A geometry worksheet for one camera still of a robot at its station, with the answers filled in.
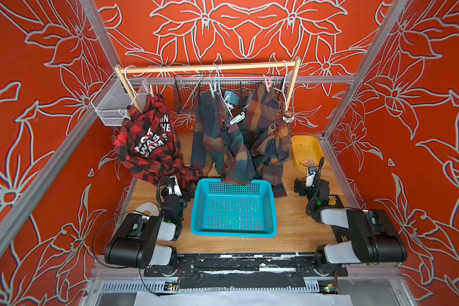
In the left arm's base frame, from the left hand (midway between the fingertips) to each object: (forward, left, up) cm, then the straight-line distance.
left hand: (179, 181), depth 88 cm
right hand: (+8, -60, -2) cm, 61 cm away
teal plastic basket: (-9, -21, -9) cm, 25 cm away
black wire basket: (+41, -23, +25) cm, 53 cm away
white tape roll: (-11, +14, -8) cm, 19 cm away
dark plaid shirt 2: (+9, -40, +24) cm, 48 cm away
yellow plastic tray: (+30, -69, -8) cm, 76 cm away
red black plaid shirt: (+4, +9, +22) cm, 24 cm away
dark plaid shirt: (+10, -19, +17) cm, 27 cm away
